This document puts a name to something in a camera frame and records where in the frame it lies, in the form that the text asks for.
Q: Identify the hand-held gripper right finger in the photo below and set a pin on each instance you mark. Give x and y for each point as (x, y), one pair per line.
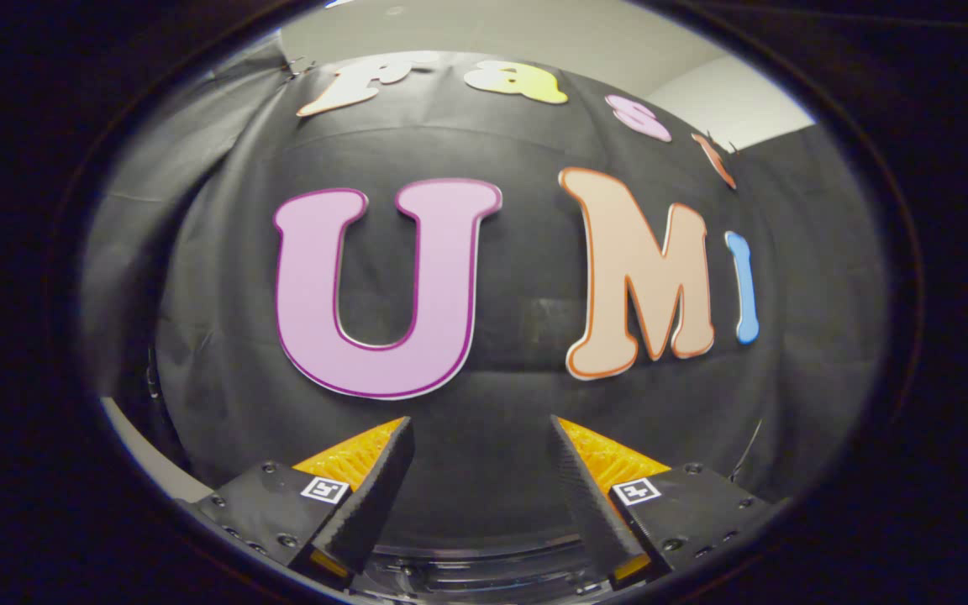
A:
(589, 504)

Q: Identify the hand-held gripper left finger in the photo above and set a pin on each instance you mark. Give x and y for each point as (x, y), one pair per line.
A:
(366, 512)

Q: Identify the dark washing machine lid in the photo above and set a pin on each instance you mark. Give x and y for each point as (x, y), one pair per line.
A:
(484, 496)

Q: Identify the grey washing machine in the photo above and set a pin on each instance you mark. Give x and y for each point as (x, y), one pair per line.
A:
(484, 571)

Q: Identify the thin metal stand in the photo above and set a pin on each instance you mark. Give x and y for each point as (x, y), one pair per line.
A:
(749, 449)

